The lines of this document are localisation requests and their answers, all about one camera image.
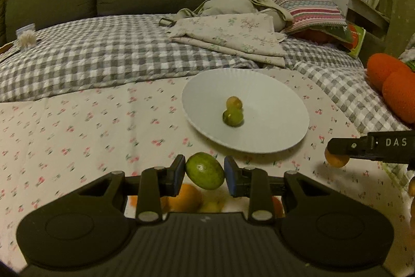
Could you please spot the white ribbed plate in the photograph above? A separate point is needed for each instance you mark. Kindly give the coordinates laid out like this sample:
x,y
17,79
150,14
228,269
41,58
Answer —
x,y
274,117

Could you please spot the cherry print cloth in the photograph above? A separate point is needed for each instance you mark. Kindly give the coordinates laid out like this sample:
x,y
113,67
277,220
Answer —
x,y
52,146

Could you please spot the folded floral cloth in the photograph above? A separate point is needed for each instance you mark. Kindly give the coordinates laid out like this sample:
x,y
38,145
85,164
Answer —
x,y
250,36

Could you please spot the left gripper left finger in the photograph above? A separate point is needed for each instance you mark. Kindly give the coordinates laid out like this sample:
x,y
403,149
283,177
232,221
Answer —
x,y
155,183

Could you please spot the orange mandarin with spot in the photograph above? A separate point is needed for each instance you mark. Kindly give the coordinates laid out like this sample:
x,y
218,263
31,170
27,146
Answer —
x,y
336,161

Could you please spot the red tomato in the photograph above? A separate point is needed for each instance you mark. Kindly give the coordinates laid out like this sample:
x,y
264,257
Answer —
x,y
278,207

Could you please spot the clear box of cotton swabs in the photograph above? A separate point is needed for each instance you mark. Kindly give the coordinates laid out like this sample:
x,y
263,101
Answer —
x,y
26,36

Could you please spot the small yellow fruit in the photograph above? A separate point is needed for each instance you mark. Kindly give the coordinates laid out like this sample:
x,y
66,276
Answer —
x,y
212,202

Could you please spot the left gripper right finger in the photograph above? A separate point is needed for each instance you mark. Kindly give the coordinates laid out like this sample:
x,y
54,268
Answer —
x,y
252,183

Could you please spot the green oval tomato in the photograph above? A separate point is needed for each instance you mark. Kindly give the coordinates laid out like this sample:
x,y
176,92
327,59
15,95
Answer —
x,y
205,171

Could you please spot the person's hand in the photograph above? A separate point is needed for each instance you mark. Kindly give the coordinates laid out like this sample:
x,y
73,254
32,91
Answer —
x,y
411,193

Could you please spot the olive green tomato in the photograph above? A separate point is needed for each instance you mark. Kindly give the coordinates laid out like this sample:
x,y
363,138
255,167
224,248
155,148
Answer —
x,y
233,117

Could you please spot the small yellow-green fruit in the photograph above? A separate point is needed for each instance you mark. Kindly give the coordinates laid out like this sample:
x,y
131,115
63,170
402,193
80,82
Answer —
x,y
234,102

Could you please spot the grey checked blanket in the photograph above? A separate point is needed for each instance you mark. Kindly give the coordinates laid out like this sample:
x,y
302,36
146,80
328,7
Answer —
x,y
115,50

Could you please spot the striped knit pillow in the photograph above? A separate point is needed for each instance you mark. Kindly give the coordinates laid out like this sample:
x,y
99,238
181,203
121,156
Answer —
x,y
308,14

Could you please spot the green and red book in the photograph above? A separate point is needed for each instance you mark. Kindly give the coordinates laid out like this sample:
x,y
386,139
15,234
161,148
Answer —
x,y
358,34

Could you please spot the large orange mandarin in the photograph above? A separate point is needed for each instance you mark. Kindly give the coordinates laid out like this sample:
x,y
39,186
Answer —
x,y
133,200

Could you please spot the beige crumpled garment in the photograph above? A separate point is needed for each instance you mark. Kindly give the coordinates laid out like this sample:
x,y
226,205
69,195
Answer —
x,y
280,16

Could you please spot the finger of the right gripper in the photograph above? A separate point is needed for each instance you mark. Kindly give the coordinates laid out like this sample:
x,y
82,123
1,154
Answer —
x,y
395,147

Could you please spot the orange plush cushion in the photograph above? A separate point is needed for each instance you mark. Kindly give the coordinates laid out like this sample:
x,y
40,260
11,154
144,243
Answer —
x,y
395,81

